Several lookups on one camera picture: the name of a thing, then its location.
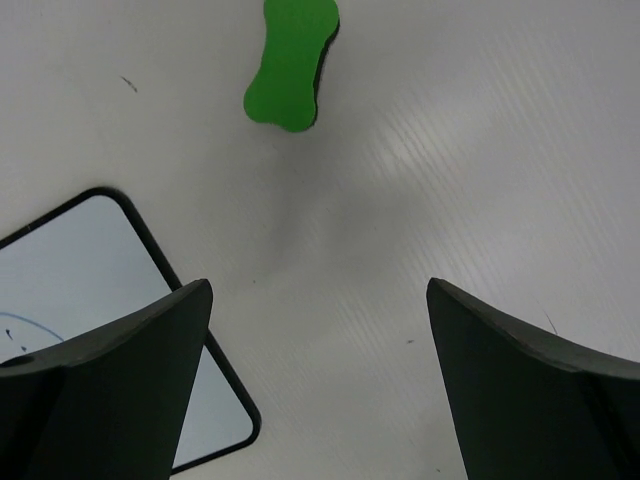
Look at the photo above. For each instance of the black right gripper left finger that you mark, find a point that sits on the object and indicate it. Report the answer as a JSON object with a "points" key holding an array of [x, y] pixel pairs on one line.
{"points": [[110, 403]]}

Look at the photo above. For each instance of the green bone-shaped eraser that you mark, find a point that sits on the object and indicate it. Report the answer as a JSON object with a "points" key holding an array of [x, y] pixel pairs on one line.
{"points": [[283, 90]]}

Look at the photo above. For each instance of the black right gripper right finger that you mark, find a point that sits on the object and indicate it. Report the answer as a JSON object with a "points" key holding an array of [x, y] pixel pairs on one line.
{"points": [[528, 404]]}

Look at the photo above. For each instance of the small black-framed whiteboard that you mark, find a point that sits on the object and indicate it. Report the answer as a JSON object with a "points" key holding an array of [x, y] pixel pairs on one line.
{"points": [[93, 260]]}

